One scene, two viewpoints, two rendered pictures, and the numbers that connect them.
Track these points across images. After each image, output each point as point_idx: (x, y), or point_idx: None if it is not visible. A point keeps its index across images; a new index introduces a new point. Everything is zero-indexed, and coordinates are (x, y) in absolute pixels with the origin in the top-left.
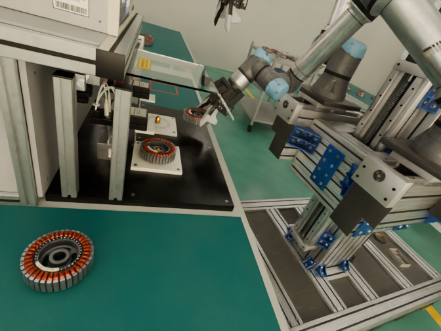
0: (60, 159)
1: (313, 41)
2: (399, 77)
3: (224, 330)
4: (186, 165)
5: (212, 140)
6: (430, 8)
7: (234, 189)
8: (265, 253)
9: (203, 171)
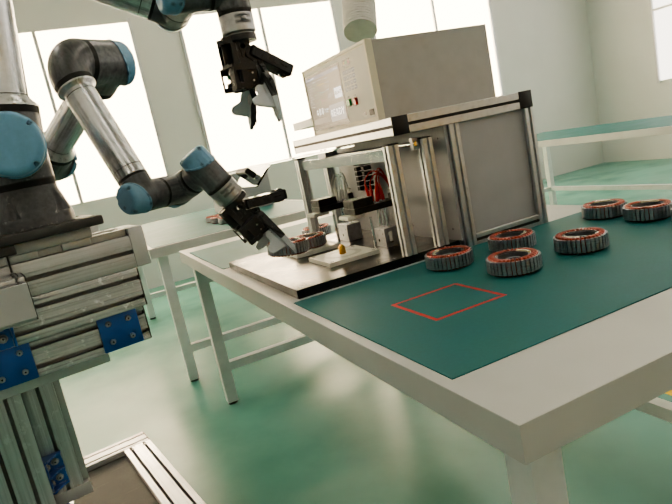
0: None
1: (40, 132)
2: None
3: (233, 252)
4: (281, 257)
5: (264, 288)
6: None
7: (227, 275)
8: (149, 503)
9: (262, 261)
